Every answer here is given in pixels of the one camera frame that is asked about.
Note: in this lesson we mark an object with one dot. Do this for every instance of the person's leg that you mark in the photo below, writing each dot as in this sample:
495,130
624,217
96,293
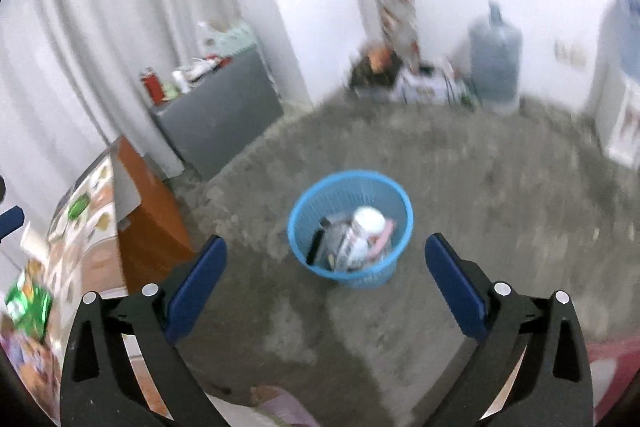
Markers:
280,407

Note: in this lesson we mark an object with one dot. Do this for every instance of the blue water jug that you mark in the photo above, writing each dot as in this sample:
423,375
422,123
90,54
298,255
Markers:
495,62

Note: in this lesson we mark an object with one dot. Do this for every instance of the grey curtain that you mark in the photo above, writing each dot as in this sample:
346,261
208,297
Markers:
100,17

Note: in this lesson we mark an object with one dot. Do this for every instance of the red thermos flask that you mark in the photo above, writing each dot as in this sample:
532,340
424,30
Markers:
152,88

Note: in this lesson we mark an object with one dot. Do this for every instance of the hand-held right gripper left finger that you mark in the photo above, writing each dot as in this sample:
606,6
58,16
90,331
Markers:
195,287

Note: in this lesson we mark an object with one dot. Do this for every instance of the green white snack packet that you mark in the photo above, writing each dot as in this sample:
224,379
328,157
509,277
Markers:
30,307

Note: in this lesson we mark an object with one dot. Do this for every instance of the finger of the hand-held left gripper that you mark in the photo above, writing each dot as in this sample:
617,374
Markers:
10,220

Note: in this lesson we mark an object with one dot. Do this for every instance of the grey cabinet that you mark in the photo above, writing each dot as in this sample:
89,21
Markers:
220,117

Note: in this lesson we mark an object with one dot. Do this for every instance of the pink printed packet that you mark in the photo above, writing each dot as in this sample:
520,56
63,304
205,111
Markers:
385,233

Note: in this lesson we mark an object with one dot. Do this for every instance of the red tape roll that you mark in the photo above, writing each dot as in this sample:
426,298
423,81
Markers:
226,61

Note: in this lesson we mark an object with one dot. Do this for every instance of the colourful printed packet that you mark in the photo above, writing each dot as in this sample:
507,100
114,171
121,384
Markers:
27,369

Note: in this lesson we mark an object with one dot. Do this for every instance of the printed rolled mat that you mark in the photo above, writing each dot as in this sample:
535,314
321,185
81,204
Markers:
392,2

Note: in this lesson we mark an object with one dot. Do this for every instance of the white paper cup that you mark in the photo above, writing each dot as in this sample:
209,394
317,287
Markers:
367,221

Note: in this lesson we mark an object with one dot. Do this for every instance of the green foil snack packet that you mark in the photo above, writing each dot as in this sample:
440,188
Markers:
78,208

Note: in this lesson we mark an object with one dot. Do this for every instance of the grey shaggy rug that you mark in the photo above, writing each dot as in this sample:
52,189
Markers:
475,207

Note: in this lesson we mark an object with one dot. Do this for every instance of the white water dispenser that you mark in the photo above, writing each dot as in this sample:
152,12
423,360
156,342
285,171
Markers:
622,122

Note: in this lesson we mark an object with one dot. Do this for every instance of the blue mesh wastebasket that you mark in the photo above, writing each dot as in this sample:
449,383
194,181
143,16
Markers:
305,207

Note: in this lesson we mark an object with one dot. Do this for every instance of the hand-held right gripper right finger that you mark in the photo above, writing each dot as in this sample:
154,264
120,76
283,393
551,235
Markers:
457,282

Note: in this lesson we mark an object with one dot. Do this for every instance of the pale green basket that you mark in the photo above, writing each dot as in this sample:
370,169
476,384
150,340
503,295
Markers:
232,39

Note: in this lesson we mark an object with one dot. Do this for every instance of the small white bottle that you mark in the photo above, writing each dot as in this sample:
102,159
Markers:
181,82

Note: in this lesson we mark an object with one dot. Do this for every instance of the wall socket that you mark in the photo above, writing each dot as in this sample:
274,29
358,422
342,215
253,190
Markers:
570,53

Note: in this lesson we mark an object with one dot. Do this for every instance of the pink red cloth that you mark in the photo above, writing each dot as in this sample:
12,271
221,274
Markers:
612,362

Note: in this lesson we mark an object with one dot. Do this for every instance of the table with tile-pattern cloth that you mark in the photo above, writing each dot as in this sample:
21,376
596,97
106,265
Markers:
85,237

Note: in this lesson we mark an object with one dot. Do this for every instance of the white printed box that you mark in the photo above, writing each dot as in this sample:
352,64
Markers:
425,88

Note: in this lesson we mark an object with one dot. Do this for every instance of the black flat wrapper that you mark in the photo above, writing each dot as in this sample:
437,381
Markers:
316,248

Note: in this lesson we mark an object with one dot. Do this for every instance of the dark box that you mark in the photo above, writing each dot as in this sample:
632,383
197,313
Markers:
370,74

